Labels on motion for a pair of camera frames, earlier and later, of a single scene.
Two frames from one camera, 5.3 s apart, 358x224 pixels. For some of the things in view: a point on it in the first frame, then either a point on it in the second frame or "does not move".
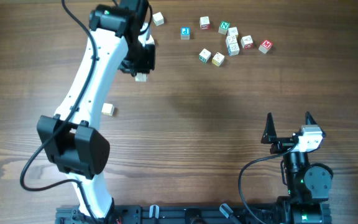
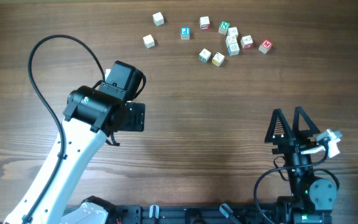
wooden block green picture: [232, 42] does not move
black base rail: [291, 213] does not move
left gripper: [146, 65] to [135, 120]
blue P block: [185, 33] does not move
